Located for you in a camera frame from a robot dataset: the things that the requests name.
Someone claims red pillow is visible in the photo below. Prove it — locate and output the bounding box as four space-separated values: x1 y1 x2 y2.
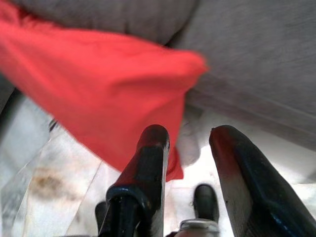
0 0 209 183

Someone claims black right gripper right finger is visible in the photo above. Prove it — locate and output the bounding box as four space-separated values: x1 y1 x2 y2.
209 124 316 237

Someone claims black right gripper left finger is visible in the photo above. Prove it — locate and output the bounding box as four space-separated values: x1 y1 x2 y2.
95 124 171 237

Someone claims grey-brown fabric sofa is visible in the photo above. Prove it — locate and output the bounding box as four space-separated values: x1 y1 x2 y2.
0 0 316 152

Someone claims white fluffy blanket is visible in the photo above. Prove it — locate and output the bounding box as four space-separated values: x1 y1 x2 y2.
177 108 213 169

